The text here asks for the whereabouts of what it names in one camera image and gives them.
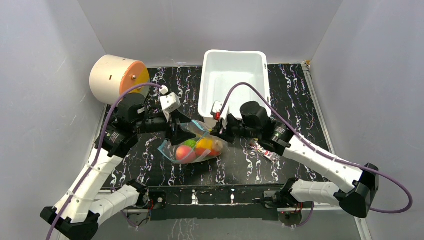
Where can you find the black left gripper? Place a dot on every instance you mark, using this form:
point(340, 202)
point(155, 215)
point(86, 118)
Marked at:
point(179, 133)

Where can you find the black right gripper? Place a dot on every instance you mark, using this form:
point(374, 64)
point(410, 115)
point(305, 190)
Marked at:
point(227, 125)

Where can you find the green toy lime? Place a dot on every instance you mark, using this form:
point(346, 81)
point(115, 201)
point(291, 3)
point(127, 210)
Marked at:
point(190, 143)

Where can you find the toy peach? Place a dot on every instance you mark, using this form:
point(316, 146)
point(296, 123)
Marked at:
point(185, 155)

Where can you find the white toy garlic bulb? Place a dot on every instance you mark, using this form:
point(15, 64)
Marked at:
point(218, 146)

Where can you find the red toy pepper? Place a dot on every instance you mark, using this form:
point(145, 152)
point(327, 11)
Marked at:
point(209, 153)

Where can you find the yellow toy mango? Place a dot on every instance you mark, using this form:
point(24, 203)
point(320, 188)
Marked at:
point(205, 143)

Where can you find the clear zip top bag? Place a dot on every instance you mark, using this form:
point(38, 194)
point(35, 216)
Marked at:
point(203, 131)

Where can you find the white plastic bin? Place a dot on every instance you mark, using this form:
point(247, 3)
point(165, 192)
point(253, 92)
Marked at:
point(232, 78)

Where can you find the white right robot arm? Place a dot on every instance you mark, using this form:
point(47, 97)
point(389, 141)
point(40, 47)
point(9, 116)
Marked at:
point(349, 187)

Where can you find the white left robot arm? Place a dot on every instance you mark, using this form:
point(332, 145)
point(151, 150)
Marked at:
point(78, 215)

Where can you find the pack of coloured markers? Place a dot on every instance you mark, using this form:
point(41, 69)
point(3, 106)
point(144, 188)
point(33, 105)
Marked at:
point(268, 155)

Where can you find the cream cylinder with orange face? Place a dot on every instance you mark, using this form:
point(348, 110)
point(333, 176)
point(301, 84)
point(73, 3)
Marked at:
point(112, 75)

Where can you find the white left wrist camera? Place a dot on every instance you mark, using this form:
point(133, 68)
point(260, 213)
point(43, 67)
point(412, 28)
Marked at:
point(169, 102)

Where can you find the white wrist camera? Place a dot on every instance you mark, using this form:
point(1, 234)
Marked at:
point(218, 111)
point(169, 102)

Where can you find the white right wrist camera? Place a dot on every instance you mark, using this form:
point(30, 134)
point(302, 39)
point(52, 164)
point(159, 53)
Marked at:
point(218, 111)

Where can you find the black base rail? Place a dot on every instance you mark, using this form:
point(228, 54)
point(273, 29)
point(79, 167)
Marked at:
point(240, 201)

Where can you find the aluminium frame rail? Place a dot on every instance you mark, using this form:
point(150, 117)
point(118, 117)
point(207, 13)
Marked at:
point(334, 208)

